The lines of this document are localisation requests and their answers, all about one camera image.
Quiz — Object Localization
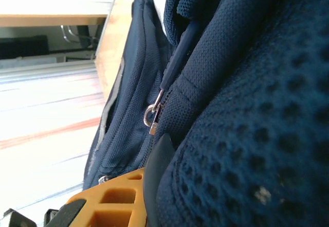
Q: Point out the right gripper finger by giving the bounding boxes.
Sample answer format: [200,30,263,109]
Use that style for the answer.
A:
[50,133,176,227]

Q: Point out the navy blue backpack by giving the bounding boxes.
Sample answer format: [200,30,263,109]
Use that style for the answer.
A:
[83,0,329,227]

